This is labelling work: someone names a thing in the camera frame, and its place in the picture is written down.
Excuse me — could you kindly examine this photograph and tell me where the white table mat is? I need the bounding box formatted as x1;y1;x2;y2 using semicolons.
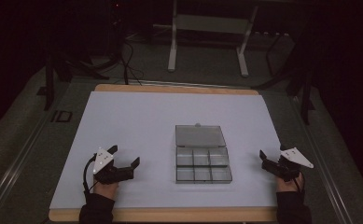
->
49;91;283;210

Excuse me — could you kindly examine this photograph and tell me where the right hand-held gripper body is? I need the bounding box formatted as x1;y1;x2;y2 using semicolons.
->
261;147;314;183

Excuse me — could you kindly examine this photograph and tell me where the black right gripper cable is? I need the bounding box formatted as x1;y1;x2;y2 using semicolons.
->
295;173;305;194

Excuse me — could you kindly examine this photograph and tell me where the clear plastic compartment box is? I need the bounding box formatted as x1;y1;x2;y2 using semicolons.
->
175;122;233;185

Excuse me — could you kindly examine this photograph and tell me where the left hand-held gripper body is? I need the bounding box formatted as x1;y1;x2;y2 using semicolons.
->
91;147;135;185

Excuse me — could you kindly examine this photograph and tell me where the white metal stand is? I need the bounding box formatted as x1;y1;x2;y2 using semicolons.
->
167;0;260;78

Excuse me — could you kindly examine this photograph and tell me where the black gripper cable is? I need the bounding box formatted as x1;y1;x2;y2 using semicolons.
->
82;153;98;196
295;173;305;194

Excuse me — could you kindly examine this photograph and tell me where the person's left hand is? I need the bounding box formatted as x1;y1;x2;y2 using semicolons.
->
92;178;119;201

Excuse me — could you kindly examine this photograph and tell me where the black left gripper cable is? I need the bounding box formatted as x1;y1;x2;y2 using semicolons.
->
82;153;98;196

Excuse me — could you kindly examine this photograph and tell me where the person's right hand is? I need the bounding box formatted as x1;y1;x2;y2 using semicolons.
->
276;171;305;194

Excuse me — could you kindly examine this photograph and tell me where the dark equipment tower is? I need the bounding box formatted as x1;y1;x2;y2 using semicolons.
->
107;0;129;64

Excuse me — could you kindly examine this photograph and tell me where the black metal stand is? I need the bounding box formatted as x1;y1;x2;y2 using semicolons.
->
253;29;316;126

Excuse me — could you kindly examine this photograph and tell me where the black floor cable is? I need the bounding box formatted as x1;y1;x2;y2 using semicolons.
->
119;38;145;87

